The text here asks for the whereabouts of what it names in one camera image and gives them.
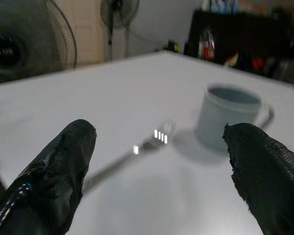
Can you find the black shelf cabinet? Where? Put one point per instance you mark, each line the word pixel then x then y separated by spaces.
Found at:
pixel 247 36

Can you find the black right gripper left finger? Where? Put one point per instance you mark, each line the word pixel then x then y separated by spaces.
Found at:
pixel 54 171

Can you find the red white packet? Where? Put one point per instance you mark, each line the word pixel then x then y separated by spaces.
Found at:
pixel 207 46

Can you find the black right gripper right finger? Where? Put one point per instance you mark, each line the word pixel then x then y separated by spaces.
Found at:
pixel 267 171

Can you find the large grey fan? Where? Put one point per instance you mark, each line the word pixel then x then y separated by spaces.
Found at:
pixel 27 36

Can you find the black standing fan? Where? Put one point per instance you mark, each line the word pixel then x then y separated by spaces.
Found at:
pixel 110 29

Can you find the pale grey mug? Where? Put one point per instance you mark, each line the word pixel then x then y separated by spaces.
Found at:
pixel 218 124

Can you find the silver metal fork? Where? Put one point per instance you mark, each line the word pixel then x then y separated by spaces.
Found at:
pixel 147 146

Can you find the cream door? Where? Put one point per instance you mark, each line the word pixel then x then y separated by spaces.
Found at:
pixel 88 31

